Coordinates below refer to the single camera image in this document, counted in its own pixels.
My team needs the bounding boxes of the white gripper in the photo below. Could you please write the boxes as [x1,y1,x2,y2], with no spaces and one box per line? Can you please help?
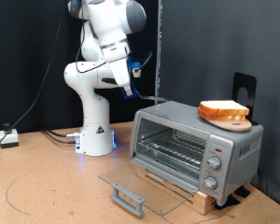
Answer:
[109,57,134,97]

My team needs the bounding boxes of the silver oven knob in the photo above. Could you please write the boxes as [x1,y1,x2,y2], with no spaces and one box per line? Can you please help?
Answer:
[203,175,218,190]
[207,155,222,171]

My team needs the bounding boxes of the silver toaster oven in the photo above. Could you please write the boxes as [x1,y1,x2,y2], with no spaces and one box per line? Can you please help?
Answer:
[129,100,265,207]

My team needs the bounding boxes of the vertical aluminium pole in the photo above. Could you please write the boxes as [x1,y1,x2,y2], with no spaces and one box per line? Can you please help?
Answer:
[154,0,163,105]

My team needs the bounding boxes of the black backdrop curtain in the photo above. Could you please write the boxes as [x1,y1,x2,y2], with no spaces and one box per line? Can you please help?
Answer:
[0,0,160,135]

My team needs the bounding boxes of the black metal bookend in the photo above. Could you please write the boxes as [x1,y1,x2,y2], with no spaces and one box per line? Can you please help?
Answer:
[231,72,259,126]

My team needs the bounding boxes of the small round wooden board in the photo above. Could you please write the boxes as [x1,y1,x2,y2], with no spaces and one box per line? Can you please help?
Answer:
[204,117,254,133]

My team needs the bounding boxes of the grey emergency stop button box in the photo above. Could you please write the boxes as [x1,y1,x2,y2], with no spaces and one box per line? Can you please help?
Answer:
[0,122,20,149]

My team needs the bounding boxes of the wooden slatted crate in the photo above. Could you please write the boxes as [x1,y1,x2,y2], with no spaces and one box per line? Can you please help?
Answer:
[135,164,217,217]

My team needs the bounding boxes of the black foam pad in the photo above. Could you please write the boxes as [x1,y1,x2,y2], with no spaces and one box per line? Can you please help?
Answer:
[234,185,251,199]
[214,194,241,211]

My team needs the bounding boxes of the robot base cables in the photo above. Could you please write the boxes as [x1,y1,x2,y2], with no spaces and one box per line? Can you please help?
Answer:
[41,127,82,145]

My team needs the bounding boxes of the wire oven rack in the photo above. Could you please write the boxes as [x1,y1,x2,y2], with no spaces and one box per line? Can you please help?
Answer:
[136,128,207,171]

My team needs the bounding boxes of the long black cable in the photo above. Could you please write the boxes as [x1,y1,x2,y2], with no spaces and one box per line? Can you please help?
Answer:
[0,0,68,161]

